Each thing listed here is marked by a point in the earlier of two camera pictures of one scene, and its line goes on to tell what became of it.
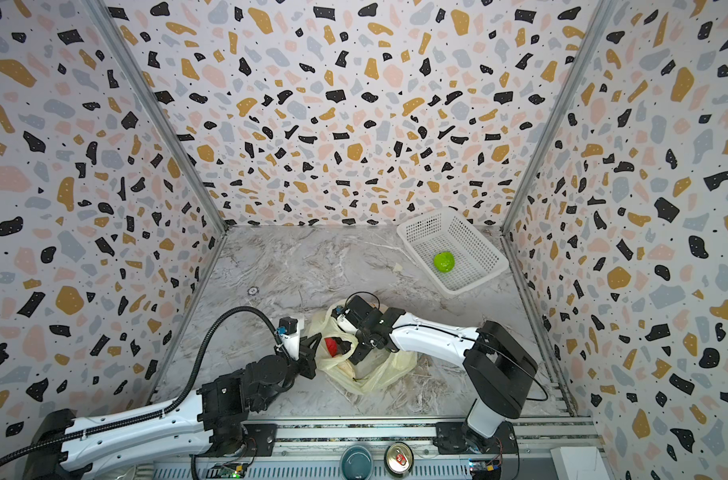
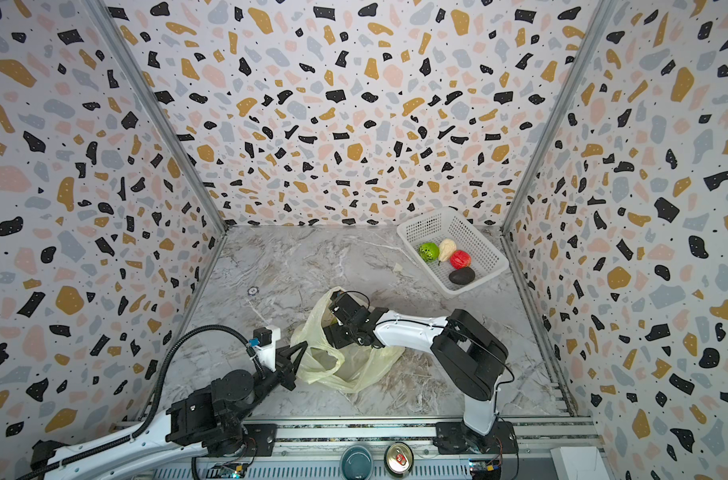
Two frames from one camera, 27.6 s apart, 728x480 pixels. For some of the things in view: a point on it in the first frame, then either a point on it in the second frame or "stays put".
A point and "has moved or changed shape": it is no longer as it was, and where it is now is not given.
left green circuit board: x=224 y=470 stays put
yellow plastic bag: x=334 y=342 has moved or changed shape
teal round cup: x=356 y=463 stays put
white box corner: x=579 y=463 stays put
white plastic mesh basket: x=476 y=259 stays put
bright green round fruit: x=444 y=261 → x=429 y=252
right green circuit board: x=485 y=469 stays put
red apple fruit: x=332 y=346 has moved or changed shape
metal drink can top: x=398 y=459 stays put
